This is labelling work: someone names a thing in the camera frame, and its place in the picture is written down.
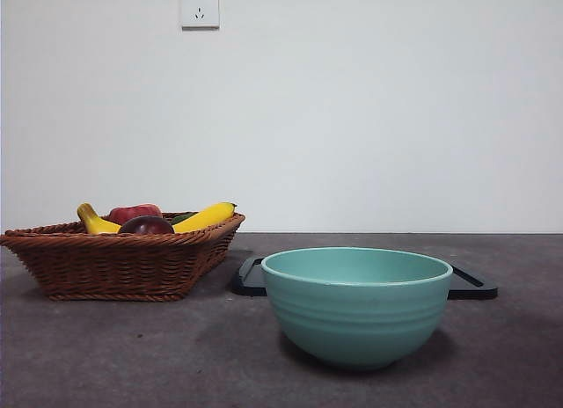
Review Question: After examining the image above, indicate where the teal ribbed bowl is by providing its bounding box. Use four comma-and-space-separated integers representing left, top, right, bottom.
260, 246, 454, 372

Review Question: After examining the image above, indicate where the dark green rectangular tray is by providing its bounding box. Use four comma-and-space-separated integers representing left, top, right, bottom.
231, 256, 499, 301

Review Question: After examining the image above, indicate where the dark purple plum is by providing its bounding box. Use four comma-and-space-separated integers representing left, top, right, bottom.
117, 215, 176, 236

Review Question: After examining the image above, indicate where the yellow banana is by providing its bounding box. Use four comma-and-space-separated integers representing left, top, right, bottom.
77, 200, 238, 235

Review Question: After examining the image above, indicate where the white wall socket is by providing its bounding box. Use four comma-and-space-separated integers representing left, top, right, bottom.
180, 0, 221, 31

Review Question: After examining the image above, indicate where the brown wicker basket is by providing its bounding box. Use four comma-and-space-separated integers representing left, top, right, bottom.
0, 212, 246, 302

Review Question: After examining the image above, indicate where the red apple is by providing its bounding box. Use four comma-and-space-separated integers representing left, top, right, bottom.
109, 203, 163, 224

